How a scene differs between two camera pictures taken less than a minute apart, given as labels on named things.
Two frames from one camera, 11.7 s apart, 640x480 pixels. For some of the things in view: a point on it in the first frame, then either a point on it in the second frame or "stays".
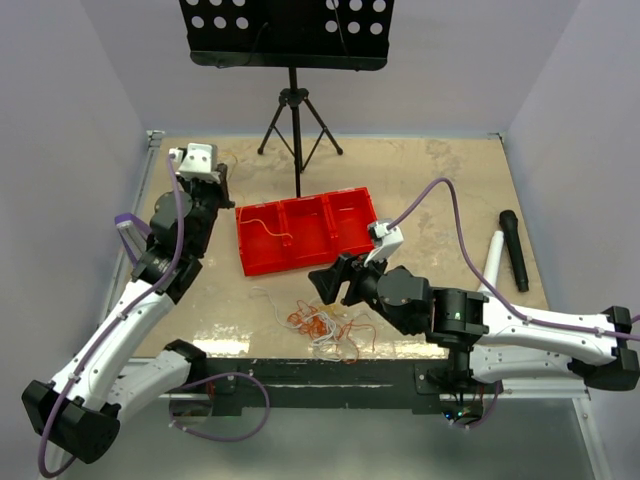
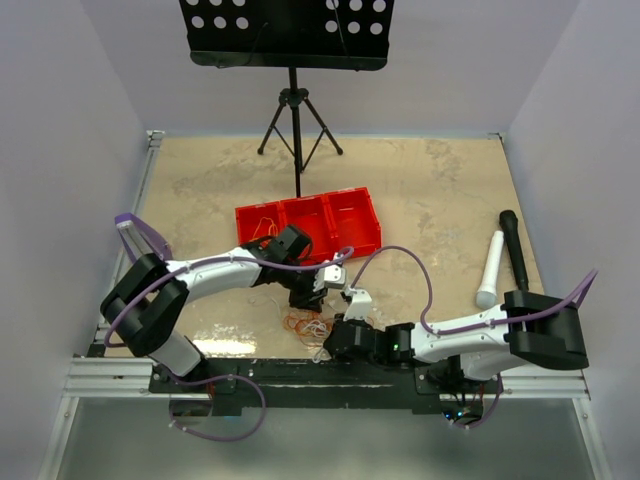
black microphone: [510, 227] stays
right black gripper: [328, 281] → [338, 319]
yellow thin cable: [252, 220] → [274, 227]
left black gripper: [220, 187] → [308, 299]
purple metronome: [133, 233] stays
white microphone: [492, 262] stays
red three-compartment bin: [305, 232] stays
